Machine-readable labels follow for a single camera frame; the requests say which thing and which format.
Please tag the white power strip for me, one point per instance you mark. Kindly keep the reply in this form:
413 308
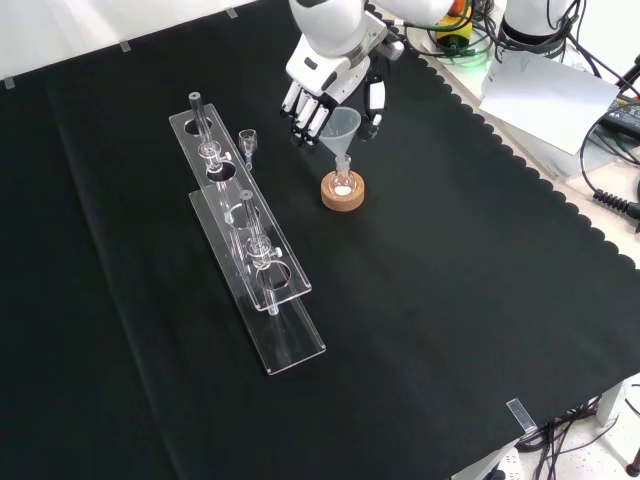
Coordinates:
500 462

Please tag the clear glass weighing funnel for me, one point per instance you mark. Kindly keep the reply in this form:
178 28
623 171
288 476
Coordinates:
248 141

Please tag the black power adapter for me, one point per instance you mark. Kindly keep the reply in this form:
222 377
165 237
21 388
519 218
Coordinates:
625 116

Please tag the white paper sheet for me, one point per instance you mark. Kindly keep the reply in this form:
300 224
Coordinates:
545 95

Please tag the translucent plastic funnel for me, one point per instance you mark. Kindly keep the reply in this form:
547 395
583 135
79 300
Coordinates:
341 127

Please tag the yellow stop button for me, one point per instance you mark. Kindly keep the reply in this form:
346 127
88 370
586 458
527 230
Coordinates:
454 31

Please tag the white table leg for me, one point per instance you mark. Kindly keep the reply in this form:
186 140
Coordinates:
611 402

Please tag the black bench cloth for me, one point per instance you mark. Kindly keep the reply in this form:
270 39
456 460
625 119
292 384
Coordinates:
450 250

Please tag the clear round-bottom flask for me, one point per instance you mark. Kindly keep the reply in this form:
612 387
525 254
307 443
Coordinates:
343 184

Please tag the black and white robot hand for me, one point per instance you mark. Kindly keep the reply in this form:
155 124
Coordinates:
312 67

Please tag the clear acrylic funnel stand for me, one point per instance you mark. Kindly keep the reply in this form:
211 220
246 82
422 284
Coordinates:
260 280

